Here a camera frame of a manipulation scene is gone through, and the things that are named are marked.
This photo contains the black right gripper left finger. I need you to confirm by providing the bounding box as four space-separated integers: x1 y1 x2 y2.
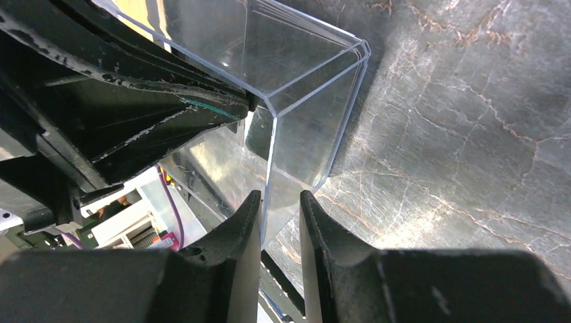
1 190 261 322

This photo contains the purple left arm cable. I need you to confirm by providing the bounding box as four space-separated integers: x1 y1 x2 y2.
62 165 186 252

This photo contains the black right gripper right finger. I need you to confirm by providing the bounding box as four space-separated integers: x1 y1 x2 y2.
300 190 570 322

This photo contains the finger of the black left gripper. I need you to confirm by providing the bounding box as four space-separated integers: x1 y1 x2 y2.
1 1 250 192

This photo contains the clear tray with cards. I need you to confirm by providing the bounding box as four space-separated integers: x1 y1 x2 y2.
98 1 370 246

